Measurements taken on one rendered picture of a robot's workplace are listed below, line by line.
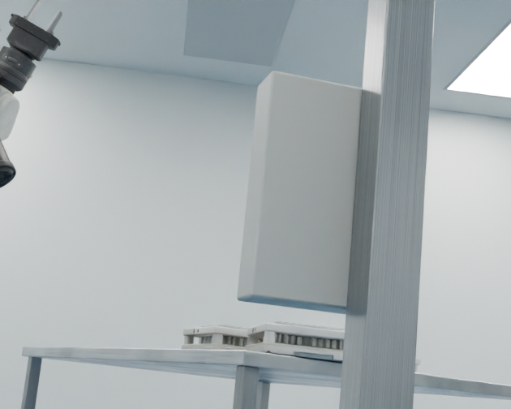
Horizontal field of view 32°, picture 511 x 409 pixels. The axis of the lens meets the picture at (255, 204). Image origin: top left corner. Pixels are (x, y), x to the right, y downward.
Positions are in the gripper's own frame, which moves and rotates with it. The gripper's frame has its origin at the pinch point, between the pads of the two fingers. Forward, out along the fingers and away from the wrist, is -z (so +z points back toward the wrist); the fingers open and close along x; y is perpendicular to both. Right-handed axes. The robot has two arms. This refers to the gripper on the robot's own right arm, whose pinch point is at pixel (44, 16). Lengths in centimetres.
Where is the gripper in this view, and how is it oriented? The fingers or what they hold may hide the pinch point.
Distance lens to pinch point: 216.0
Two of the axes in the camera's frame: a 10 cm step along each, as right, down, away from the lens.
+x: -8.6, -5.0, -0.9
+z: -4.8, 8.7, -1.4
